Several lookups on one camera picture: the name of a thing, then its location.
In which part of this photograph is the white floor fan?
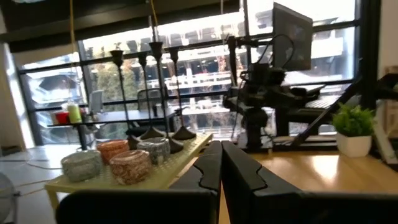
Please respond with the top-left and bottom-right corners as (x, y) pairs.
(0, 172), (20, 224)

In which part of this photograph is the grey monitor back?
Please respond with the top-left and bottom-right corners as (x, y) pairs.
(272, 2), (313, 72)

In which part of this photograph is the black laptop stand bar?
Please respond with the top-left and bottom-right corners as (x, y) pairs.
(292, 77), (363, 147)

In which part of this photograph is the green perforated metal shelf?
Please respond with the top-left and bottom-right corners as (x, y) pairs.
(44, 132), (215, 215)

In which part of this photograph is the red cup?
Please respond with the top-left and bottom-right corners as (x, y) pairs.
(55, 111), (70, 126)

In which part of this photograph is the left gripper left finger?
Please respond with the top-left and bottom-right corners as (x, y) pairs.
(55, 140), (223, 224)

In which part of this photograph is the green bottle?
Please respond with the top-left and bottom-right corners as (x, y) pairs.
(67, 101), (83, 124)

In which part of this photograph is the black aluminium table frame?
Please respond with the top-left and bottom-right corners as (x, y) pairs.
(236, 136), (340, 153)

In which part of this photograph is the black metal candlestick holder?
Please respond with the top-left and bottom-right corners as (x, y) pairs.
(167, 46), (198, 141)
(149, 41), (185, 154)
(136, 51), (166, 141)
(110, 49), (141, 151)

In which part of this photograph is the black window desk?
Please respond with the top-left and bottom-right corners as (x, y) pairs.
(46, 108), (180, 150)

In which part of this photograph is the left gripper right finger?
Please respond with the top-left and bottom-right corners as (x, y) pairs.
(221, 140), (398, 224)

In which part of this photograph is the grey office chair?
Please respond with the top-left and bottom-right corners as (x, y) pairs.
(136, 88), (169, 113)

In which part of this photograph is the green plant in white pot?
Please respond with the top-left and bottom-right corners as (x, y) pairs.
(331, 104), (376, 158)

